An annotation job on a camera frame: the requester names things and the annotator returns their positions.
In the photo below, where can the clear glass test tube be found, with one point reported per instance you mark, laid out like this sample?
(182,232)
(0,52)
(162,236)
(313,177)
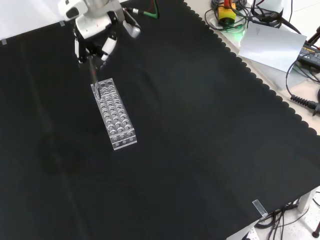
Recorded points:
(93,75)

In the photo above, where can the clear tape strip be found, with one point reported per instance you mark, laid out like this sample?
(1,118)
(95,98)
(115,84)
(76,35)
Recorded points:
(62,23)
(259,207)
(3,41)

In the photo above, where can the black tripod leg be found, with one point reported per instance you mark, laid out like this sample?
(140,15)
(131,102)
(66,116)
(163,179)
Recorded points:
(314,37)

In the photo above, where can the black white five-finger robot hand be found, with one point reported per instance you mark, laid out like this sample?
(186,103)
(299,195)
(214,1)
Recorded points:
(93,26)

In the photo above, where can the yellow stop button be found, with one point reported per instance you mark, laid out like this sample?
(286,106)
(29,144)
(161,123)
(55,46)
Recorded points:
(226,13)

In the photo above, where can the black bench cloth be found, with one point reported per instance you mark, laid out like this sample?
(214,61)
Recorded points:
(175,125)

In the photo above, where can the pale board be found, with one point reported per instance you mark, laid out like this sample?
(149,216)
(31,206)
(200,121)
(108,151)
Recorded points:
(271,46)

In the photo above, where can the black power adapter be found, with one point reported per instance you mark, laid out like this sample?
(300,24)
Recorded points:
(310,53)

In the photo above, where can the clear plastic test tube rack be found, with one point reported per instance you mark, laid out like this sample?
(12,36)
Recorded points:
(116,117)

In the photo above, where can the white table leg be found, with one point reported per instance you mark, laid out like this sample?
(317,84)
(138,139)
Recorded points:
(307,201)

